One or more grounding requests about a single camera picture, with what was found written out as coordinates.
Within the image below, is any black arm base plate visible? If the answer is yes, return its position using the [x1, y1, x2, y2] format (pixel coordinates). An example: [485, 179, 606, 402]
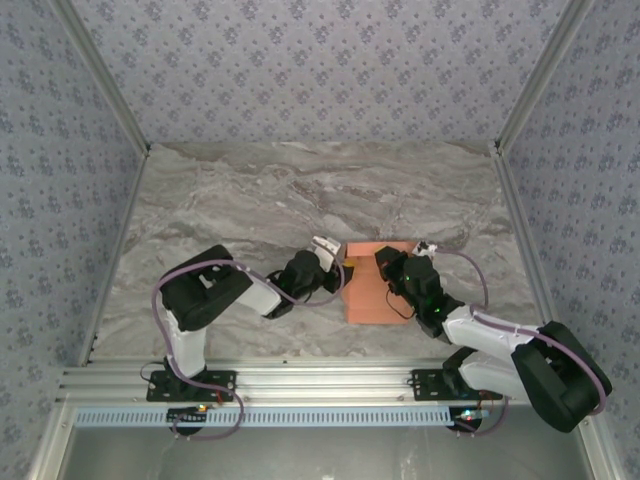
[410, 368, 504, 403]
[146, 367, 237, 403]

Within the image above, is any aluminium table side rail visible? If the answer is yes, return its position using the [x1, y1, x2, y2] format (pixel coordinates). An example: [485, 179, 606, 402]
[492, 142, 554, 324]
[77, 147, 151, 366]

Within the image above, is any small black circuit board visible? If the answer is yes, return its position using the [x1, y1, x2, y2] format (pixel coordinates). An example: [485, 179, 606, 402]
[167, 405, 211, 426]
[452, 407, 489, 431]

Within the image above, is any light blue slotted cable duct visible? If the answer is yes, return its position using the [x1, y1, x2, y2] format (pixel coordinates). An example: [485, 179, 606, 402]
[73, 405, 489, 429]

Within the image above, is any aluminium frame post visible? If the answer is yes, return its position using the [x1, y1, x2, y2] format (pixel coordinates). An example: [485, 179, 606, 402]
[493, 0, 596, 151]
[49, 0, 152, 156]

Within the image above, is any orange paper box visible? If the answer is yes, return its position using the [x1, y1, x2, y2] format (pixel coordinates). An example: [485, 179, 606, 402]
[341, 239, 426, 326]

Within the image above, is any aluminium front frame rail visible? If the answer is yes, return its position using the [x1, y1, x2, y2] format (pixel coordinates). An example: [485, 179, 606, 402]
[54, 357, 599, 406]

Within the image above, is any grey metal bottom panel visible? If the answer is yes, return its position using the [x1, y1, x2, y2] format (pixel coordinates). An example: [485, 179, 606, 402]
[29, 404, 616, 480]

